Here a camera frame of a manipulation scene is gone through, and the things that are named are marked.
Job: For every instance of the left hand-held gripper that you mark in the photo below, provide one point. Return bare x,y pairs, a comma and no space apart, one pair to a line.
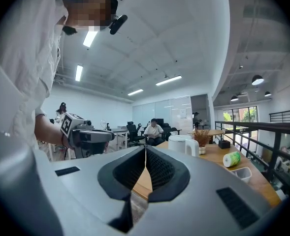
66,126

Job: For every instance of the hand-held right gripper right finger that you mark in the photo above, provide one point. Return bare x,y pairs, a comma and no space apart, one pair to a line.
199,205

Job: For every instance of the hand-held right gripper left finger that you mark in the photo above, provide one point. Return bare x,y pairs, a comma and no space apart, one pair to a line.
80,188

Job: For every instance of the white electric kettle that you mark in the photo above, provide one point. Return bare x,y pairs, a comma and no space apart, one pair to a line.
179,144

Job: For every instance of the person's left forearm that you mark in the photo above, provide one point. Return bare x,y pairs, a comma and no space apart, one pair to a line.
48,131

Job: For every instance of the white office desk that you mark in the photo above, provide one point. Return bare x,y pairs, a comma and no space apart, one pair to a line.
119,131

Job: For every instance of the red wrist band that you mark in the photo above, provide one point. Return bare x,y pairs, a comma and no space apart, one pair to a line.
63,141

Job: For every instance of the black office chair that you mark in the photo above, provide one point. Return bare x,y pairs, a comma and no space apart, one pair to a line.
170,130
133,133

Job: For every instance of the white plastic container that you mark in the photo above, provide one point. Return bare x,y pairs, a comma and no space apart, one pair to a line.
243,174

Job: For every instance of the green paper roll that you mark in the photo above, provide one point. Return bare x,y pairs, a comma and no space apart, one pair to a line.
231,159

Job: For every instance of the white ceiling strip light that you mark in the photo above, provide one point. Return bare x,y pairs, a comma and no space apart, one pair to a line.
168,80
135,92
90,38
79,72

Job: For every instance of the black computer monitor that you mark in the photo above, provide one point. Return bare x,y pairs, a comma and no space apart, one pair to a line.
160,121

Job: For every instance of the black box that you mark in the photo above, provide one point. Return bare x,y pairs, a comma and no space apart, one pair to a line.
224,144

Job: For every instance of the dried plant in white pot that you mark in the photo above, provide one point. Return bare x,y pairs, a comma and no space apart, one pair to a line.
201,138

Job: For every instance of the large glass window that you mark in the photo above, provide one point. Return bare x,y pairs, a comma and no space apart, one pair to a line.
240,114

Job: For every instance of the black metal railing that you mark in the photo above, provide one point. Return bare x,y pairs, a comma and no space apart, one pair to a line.
270,131

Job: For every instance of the person's white shirt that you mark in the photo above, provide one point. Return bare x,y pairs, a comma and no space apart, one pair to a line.
26,58

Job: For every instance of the black pendant lamp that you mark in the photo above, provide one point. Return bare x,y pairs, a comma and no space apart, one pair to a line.
257,80
234,98
267,94

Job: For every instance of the person's head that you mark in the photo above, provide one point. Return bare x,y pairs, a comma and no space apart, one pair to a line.
85,11

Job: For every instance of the black balcony railing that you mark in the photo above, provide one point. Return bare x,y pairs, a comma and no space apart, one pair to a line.
286,114

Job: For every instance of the black head-worn camera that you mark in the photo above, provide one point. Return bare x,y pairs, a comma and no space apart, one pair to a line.
118,24

